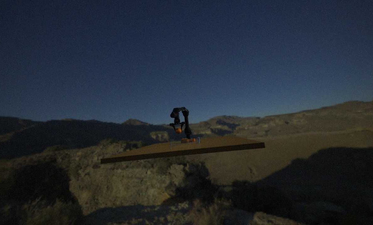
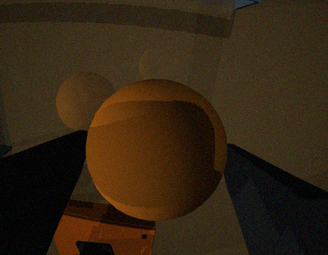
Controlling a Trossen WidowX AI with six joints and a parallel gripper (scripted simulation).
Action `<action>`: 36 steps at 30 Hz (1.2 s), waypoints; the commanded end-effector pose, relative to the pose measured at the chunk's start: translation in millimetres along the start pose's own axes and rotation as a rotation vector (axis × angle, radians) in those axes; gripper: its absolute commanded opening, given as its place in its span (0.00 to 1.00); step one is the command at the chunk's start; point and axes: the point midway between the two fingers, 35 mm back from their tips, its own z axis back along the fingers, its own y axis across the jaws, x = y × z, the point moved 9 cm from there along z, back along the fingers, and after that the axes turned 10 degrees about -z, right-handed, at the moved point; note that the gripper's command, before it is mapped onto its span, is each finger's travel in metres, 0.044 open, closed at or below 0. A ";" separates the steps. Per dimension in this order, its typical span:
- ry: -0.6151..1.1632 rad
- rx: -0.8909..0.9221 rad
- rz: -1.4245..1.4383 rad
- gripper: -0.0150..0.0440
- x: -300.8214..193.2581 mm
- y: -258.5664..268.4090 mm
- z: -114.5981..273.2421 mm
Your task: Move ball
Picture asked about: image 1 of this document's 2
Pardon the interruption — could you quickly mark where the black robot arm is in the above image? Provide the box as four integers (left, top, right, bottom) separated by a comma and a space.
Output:
170, 107, 192, 139

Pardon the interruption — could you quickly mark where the clear l-shaped low wall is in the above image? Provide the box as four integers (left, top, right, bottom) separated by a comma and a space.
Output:
170, 138, 200, 146

